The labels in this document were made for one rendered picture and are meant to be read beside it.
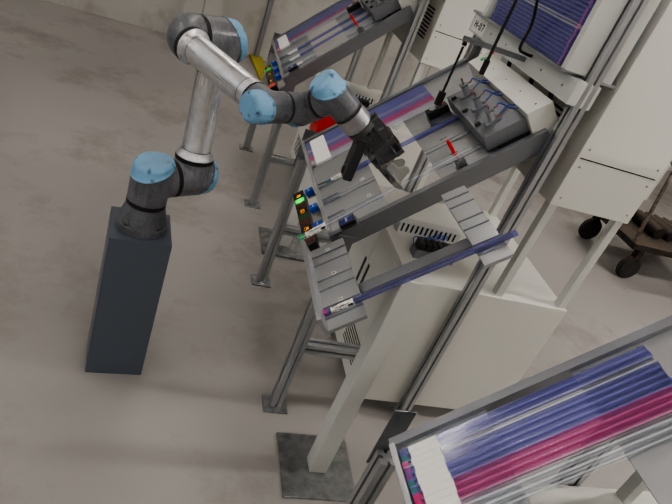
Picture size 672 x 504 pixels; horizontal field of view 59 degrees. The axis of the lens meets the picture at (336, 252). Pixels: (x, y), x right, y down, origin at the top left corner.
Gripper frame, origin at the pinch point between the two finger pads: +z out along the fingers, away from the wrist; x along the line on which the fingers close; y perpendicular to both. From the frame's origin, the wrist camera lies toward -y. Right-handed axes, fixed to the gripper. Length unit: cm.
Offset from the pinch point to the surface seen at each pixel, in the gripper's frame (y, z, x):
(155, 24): -123, -15, 440
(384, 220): -11.4, 17.4, 16.4
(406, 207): -3.7, 18.3, 16.5
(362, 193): -13.7, 14.5, 32.3
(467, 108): 29, 17, 41
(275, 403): -84, 51, 12
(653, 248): 91, 269, 169
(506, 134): 32.1, 20.8, 20.6
